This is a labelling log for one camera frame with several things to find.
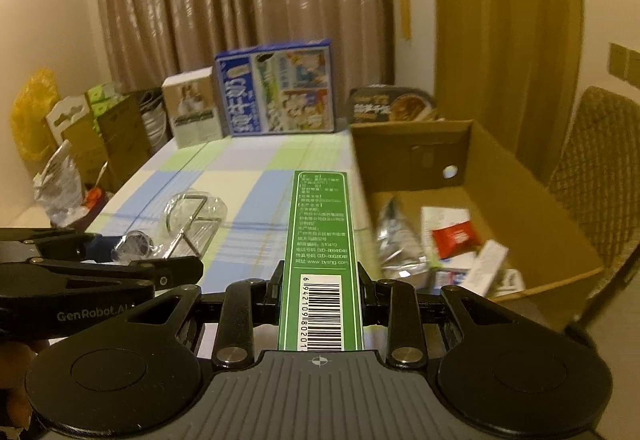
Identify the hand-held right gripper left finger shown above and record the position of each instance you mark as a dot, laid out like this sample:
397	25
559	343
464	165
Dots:
272	292

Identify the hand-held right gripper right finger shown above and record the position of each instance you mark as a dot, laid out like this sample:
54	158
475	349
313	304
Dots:
372	305

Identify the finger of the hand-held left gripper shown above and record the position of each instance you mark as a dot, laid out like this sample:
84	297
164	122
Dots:
97	247
100	277

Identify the green long box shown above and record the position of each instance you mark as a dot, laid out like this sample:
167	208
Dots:
320	245

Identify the red snack packet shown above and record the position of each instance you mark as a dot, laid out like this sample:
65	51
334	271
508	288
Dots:
455	237

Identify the white small box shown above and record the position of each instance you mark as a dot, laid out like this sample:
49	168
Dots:
487	267

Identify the cardboard box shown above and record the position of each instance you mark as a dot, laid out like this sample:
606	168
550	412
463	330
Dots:
510	160

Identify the person's left hand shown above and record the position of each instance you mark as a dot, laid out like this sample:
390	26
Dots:
12	360

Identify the small red object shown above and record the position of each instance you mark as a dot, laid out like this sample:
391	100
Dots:
93	198

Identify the white crumpled plastic bag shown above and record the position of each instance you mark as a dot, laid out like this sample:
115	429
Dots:
60	185

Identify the brown cardboard carton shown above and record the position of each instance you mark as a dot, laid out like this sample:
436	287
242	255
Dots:
125	135
85	155

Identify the striped shopping bag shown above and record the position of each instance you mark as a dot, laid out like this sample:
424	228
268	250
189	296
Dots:
156	120

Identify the yellow plastic bag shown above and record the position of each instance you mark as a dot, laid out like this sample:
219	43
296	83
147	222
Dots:
32	115

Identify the light green carton pack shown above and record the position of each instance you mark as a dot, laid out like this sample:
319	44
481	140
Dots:
102	100

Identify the white photo print box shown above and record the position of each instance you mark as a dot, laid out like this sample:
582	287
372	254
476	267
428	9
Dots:
192	110

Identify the black instant meal bowl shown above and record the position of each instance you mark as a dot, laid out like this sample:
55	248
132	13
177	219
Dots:
390	105

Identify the blue milk carton case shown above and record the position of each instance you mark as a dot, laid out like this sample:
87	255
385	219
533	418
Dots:
275	90

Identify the quilted cover chair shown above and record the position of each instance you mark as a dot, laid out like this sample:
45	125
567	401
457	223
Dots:
600	145

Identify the wooden door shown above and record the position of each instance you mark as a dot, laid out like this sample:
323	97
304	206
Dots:
500	20

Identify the yellow wall strip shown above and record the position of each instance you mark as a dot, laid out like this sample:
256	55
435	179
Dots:
405	12

